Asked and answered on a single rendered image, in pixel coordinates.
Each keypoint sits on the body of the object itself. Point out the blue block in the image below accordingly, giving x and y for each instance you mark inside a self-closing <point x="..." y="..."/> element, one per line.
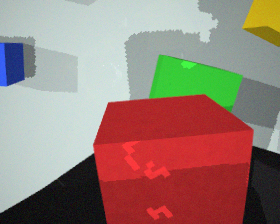
<point x="11" y="63"/>

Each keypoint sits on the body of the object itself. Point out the red block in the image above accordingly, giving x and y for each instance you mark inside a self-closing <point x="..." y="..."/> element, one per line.
<point x="172" y="160"/>

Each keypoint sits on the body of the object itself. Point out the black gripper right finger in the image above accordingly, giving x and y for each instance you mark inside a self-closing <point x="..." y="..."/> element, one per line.
<point x="262" y="205"/>

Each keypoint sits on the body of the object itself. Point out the green block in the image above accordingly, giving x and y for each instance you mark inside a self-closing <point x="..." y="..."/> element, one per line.
<point x="180" y="77"/>
<point x="156" y="76"/>

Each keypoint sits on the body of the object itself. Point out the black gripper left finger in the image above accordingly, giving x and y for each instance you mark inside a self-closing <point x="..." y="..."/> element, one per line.
<point x="74" y="198"/>

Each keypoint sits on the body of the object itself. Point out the yellow block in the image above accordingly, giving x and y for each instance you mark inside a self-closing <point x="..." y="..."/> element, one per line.
<point x="263" y="20"/>

